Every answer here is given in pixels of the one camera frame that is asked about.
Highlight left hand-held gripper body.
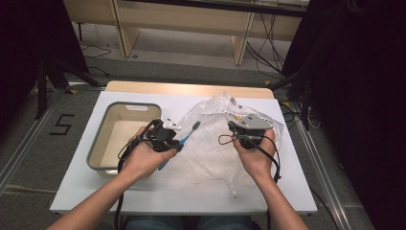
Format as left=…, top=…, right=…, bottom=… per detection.
left=147, top=116, right=183, bottom=153

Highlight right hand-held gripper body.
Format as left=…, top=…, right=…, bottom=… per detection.
left=236, top=113, right=274, bottom=150

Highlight blue toothbrush black bristles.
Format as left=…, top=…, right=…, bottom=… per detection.
left=157, top=120, right=202, bottom=172

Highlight white smiley plastic bag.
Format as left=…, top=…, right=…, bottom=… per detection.
left=166, top=92, right=285, bottom=197

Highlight grey storage bin beige inside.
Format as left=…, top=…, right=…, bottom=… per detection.
left=86, top=101, right=163, bottom=178

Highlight person's left hand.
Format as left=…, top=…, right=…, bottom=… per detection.
left=122, top=126, right=177, bottom=180

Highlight person's right hand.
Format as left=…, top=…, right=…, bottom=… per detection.
left=233, top=129, right=278, bottom=180

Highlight black metal stand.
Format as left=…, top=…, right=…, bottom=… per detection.
left=34, top=57, right=102, bottom=120
left=268, top=68, right=313, bottom=130

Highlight black curtain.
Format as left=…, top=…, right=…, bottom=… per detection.
left=281, top=0, right=406, bottom=230
left=0, top=0, right=90, bottom=132

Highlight long wooden desk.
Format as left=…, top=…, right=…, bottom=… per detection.
left=62, top=0, right=309, bottom=67

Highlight tangle of black floor cables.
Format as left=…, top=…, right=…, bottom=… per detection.
left=280, top=101, right=322, bottom=130

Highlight left hand-held gripper black cable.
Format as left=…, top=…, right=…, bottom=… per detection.
left=113, top=119, right=162, bottom=230

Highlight black cables under desk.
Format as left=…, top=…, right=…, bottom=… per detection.
left=246, top=12, right=286, bottom=77

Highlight aluminium floor rail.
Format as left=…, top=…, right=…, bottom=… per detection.
left=288, top=102, right=355, bottom=230
left=0, top=80, right=106, bottom=196

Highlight thin black floor cable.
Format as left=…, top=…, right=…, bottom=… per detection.
left=79, top=43, right=112, bottom=77

